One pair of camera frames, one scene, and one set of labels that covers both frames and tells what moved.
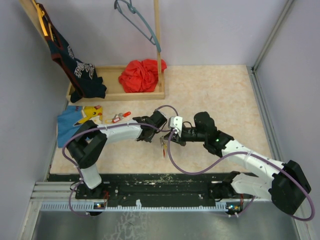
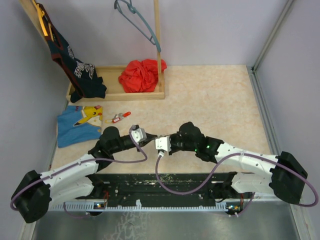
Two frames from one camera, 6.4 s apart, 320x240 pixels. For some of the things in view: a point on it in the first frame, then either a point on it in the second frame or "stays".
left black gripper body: (149, 139) -> (142, 143)
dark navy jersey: (81, 77) stays
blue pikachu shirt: (73, 118) stays
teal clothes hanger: (133, 9) stays
